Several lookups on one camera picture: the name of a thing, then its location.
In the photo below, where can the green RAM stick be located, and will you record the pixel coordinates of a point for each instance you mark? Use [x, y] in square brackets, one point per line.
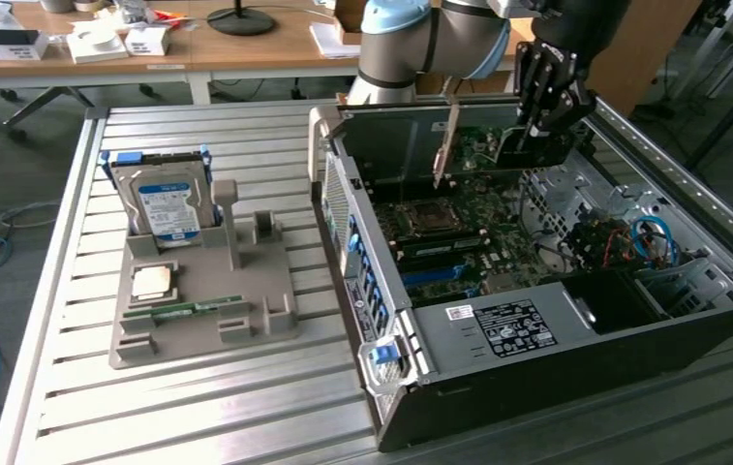
[185, 308]

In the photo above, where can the CPU socket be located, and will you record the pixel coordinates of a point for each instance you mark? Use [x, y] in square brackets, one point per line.
[435, 217]

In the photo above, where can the grey plastic parts rack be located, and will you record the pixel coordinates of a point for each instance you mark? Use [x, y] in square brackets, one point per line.
[212, 281]

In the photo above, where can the black round lamp base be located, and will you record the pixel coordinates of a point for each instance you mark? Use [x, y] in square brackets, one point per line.
[241, 23]

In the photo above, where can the white tape roll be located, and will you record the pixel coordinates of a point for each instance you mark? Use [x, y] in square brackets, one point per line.
[96, 38]

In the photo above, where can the grey power supply unit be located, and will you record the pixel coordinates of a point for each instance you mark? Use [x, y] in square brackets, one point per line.
[457, 339]

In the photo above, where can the graphics card with metal bracket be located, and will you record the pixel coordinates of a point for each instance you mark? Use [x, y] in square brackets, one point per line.
[476, 145]

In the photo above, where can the small white labelled box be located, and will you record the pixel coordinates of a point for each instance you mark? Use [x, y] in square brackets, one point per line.
[146, 43]

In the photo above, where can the green motherboard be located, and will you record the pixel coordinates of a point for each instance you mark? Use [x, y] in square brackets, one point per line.
[515, 264]

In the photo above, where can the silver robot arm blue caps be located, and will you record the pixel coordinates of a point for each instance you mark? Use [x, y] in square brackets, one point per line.
[398, 43]

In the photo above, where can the perforated metal drive cage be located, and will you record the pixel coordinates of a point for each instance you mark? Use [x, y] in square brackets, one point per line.
[553, 198]

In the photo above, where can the white box with black insert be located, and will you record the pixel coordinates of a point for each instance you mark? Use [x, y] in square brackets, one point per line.
[17, 51]

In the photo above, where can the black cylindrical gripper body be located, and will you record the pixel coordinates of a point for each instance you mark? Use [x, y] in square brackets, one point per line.
[580, 24]

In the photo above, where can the flat white box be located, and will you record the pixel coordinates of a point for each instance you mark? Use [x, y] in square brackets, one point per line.
[98, 54]

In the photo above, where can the long wooden desk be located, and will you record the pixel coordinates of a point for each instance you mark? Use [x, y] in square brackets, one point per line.
[82, 68]

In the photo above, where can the brown cardboard box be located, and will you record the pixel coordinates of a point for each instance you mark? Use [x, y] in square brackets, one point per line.
[348, 19]

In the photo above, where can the wooden cabinet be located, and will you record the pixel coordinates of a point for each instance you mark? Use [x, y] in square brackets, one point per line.
[651, 48]

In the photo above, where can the white paper stack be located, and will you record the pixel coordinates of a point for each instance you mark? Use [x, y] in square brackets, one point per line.
[334, 46]

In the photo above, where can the silver CPU chip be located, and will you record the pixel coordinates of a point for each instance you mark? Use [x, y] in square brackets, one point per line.
[152, 282]

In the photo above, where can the blue case release latch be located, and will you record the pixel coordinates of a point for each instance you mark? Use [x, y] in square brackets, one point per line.
[384, 353]

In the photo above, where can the beige tape roll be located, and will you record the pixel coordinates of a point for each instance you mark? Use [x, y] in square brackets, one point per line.
[89, 5]

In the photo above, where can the grey cup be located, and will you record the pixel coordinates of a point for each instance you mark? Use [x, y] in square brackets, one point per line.
[57, 5]

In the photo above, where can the blue expansion slot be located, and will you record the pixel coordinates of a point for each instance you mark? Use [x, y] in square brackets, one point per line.
[435, 277]

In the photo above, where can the hard disk in blue caddy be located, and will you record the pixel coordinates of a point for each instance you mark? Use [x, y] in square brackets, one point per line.
[160, 208]

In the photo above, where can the open black PC case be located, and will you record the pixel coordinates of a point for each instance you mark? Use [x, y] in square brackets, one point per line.
[535, 387]

